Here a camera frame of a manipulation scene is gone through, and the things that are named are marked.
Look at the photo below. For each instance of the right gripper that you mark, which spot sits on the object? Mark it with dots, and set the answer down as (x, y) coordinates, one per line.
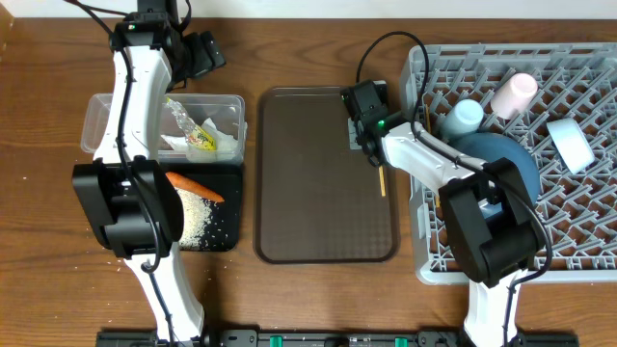
(363, 96)

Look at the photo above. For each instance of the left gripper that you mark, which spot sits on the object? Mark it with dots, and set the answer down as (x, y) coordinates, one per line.
(204, 53)

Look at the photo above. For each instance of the wooden chopstick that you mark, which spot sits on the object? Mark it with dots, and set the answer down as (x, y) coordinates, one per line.
(382, 182)
(428, 129)

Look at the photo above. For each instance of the snack wrapper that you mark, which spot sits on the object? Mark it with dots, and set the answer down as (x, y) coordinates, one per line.
(194, 134)

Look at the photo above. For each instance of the light blue cup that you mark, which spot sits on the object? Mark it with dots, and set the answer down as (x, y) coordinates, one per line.
(464, 118)

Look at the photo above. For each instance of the orange carrot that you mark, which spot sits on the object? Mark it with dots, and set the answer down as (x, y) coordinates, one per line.
(184, 183)

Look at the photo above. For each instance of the dark blue plate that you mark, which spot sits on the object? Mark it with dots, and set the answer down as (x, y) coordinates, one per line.
(491, 147)

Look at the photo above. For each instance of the pink cup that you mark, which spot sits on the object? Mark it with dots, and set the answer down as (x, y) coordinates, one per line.
(514, 96)

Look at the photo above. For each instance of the white rice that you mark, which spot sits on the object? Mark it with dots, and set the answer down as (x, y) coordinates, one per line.
(203, 228)

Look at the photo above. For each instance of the light blue bowl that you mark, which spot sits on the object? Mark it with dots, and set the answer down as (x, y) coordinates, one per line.
(571, 144)

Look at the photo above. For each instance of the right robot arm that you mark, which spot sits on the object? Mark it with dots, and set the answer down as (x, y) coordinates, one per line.
(492, 228)

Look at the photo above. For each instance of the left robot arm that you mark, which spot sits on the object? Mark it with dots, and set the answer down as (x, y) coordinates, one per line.
(131, 205)

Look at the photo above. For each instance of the grey dishwasher rack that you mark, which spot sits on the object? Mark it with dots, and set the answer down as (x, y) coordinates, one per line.
(576, 81)

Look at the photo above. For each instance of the clear plastic bin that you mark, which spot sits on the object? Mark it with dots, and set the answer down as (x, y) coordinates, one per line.
(227, 111)

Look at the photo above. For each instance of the brown serving tray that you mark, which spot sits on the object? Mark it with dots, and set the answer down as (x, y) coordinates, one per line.
(317, 201)

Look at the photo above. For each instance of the black plastic tray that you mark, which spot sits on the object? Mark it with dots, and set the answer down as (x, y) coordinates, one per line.
(224, 179)

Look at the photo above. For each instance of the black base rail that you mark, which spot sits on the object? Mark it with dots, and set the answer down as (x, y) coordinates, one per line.
(249, 338)

